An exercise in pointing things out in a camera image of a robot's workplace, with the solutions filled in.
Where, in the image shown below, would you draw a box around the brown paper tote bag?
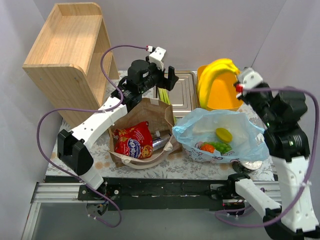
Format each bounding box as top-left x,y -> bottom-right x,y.
108,97 -> 181,170

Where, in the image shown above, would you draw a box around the blue cartoon plastic bag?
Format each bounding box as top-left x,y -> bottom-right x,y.
172,108 -> 269,163

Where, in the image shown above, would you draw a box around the grey tape roll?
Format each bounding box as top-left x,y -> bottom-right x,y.
232,161 -> 262,173

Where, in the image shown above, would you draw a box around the yellow star fruit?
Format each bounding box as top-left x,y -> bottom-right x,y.
215,127 -> 233,144

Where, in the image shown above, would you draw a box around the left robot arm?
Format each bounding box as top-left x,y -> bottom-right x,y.
57,57 -> 179,200

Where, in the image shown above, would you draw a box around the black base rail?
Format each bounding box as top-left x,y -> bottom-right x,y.
77,176 -> 247,217

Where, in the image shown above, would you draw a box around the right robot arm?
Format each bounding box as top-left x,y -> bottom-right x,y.
226,83 -> 320,240

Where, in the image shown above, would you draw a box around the white green leek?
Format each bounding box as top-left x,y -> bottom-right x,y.
158,88 -> 172,105

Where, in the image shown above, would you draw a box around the small orange pumpkin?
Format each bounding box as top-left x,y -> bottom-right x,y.
200,143 -> 215,154

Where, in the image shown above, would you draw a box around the yellow plastic basket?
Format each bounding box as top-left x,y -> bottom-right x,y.
196,64 -> 245,112

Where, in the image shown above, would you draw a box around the yellow bananas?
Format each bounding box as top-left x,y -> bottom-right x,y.
196,58 -> 241,109

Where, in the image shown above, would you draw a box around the wooden shelf unit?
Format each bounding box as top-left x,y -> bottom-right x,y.
22,2 -> 119,127

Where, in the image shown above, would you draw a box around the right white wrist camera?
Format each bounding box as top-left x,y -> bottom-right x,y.
234,67 -> 264,93

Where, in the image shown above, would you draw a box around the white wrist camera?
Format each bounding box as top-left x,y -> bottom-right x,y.
146,45 -> 167,71
234,67 -> 264,93

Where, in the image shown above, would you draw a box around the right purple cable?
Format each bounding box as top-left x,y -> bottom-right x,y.
214,86 -> 320,228

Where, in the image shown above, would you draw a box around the floral table mat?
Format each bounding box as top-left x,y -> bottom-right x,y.
46,69 -> 276,181

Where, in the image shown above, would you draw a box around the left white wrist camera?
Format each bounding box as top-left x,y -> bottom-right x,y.
146,45 -> 167,71

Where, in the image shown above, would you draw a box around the red cookie snack packet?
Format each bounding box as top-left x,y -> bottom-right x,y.
114,121 -> 153,159

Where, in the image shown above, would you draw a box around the green vegetables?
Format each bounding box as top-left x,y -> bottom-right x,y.
205,141 -> 232,154

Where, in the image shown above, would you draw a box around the small silver bottle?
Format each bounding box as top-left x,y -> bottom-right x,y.
151,130 -> 172,152

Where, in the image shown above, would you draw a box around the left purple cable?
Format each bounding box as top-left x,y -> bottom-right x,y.
36,44 -> 153,228

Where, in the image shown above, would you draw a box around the purple cable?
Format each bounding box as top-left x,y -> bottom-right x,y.
214,86 -> 320,228
36,44 -> 153,228

